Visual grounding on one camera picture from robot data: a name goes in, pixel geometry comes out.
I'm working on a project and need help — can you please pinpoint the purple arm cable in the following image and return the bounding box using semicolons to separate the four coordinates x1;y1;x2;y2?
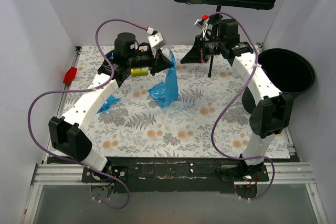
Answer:
27;18;155;210
203;12;275;201

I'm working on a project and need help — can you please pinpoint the red block on rail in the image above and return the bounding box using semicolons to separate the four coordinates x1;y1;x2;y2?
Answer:
63;67;77;85

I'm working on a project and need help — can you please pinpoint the floral patterned table mat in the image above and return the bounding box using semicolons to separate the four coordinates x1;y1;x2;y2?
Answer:
49;45;291;159

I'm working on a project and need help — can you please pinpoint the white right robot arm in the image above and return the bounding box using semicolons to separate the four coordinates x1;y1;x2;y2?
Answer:
180;16;293;181

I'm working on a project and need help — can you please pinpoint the small blue trash bag piece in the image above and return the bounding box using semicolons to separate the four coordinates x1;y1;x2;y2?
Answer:
98;95;121;113

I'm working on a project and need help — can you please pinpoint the blue trash bag roll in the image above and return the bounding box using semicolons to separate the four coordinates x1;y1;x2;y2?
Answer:
148;50;179;108

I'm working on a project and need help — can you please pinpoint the yellow toy block house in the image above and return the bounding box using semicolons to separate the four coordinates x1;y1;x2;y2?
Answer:
131;67;149;77

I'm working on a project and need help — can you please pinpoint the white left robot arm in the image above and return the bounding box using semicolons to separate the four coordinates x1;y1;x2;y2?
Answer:
48;31;173;182

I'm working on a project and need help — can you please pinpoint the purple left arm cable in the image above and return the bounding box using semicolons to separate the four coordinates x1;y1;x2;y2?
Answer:
27;18;155;210

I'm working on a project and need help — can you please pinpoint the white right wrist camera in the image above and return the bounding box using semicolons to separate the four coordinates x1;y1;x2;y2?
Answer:
194;15;209;39

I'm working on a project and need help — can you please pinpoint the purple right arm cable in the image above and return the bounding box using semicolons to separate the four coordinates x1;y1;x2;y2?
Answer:
203;12;275;201

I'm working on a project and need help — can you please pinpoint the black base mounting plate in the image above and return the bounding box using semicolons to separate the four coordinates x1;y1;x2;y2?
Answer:
81;157;271;194

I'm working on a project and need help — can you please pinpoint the black ribbed trash bin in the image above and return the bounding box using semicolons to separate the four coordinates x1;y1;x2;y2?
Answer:
258;48;316;99

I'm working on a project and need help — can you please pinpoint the aluminium frame rail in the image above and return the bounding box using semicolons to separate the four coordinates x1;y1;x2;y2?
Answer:
22;157;328;223

